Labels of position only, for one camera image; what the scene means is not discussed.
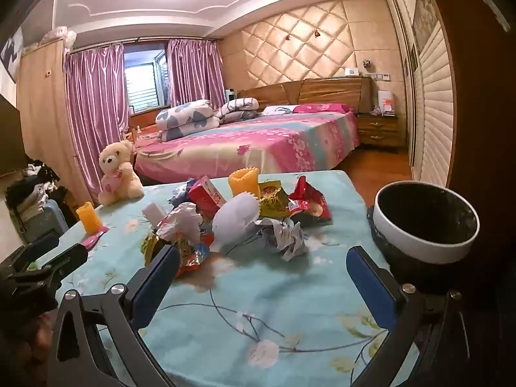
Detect small folded patterned quilt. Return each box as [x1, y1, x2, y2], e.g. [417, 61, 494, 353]
[218, 97, 261, 125]

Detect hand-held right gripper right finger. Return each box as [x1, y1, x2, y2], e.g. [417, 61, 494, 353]
[346, 245, 468, 387]

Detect colourful snack wrapper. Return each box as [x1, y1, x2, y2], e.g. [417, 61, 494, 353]
[173, 234, 214, 279]

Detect bags on wardrobe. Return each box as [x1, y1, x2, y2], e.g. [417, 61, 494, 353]
[38, 26, 77, 49]

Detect white louvred sliding door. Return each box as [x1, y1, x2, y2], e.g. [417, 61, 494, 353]
[383, 0, 456, 190]

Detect narrow pink curtain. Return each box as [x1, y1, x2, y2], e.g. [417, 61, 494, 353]
[166, 38, 226, 107]

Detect black television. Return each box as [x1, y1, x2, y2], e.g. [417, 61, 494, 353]
[0, 94, 23, 178]

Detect framed wall picture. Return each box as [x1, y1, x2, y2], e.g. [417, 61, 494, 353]
[411, 0, 440, 55]

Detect small white box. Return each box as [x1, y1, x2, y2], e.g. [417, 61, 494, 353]
[143, 203, 166, 223]

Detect red snack wrapper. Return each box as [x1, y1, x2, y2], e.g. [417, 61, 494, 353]
[288, 175, 332, 223]

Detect blue wrapper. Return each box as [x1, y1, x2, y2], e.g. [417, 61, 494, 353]
[169, 181, 194, 206]

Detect dark wooden door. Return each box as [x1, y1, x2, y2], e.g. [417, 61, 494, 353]
[419, 0, 516, 387]

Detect white and orange box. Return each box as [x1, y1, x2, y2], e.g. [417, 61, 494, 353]
[378, 91, 398, 114]

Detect cream teddy bear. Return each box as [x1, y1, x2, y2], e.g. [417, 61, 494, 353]
[98, 140, 144, 206]

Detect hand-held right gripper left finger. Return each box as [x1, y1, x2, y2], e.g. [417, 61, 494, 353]
[48, 244, 182, 387]

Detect black waste bin white rim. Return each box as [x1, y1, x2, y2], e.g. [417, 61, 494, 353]
[366, 181, 481, 295]

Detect wide pink curtain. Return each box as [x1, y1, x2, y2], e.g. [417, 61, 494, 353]
[64, 44, 134, 204]

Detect large folded patterned quilt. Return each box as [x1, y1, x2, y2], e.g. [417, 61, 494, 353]
[155, 100, 220, 143]

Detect wall poster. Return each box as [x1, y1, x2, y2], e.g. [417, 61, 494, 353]
[0, 28, 23, 83]

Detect pink pillow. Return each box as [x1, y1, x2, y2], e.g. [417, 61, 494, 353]
[292, 103, 355, 114]

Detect white foam fruit net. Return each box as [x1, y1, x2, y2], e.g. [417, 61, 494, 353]
[212, 193, 261, 254]

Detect yellow snack packet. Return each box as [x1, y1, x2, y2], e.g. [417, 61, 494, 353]
[257, 180, 293, 218]

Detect crumpled printed paper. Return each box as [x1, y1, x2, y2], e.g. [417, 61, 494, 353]
[242, 218, 308, 262]

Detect pink wrapper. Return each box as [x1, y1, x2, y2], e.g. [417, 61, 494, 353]
[81, 228, 109, 251]

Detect wooden headboard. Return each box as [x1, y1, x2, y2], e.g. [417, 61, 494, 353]
[236, 76, 373, 114]

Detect window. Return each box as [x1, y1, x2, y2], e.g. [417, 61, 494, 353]
[123, 42, 172, 115]

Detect yellow foam fruit net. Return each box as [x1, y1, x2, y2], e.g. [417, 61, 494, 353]
[76, 202, 103, 235]
[228, 167, 261, 198]

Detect bed with pink floral sheet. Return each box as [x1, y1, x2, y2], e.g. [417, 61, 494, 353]
[133, 111, 361, 186]

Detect wooden nightstand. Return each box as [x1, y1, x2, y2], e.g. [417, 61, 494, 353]
[357, 113, 406, 150]

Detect pile of clothes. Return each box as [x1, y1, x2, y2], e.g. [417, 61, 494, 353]
[6, 159, 69, 214]

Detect red snack box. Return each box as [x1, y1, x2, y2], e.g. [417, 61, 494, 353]
[186, 176, 227, 210]

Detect white paper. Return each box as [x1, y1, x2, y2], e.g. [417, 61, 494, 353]
[156, 202, 203, 243]

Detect blue suitcase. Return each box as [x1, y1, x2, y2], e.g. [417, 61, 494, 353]
[10, 199, 69, 246]

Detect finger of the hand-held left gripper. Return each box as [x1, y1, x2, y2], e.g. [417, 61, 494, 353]
[8, 243, 89, 291]
[0, 233, 61, 269]

